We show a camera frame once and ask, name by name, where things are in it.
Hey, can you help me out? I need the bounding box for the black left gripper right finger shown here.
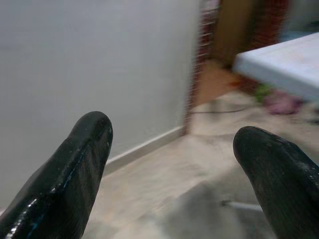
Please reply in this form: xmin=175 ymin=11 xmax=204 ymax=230
xmin=233 ymin=125 xmax=319 ymax=239

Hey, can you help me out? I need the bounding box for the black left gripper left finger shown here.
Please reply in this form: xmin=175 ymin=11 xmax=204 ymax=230
xmin=0 ymin=111 xmax=114 ymax=239

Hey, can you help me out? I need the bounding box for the purple cloth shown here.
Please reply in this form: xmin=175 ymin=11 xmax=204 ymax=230
xmin=263 ymin=90 xmax=304 ymax=116

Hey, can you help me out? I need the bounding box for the green object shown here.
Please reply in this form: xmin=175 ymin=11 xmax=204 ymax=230
xmin=254 ymin=84 xmax=273 ymax=103

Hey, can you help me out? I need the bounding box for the white baseboard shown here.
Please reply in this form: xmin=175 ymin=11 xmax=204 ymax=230
xmin=106 ymin=125 xmax=186 ymax=175

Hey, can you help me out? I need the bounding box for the white table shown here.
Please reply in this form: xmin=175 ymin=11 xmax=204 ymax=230
xmin=231 ymin=32 xmax=319 ymax=100

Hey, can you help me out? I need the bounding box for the brown wooden door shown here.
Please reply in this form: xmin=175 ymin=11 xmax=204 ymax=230
xmin=214 ymin=0 xmax=260 ymax=67

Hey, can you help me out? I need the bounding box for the thin black floor cable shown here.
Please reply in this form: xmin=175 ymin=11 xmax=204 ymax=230
xmin=191 ymin=106 xmax=247 ymax=116

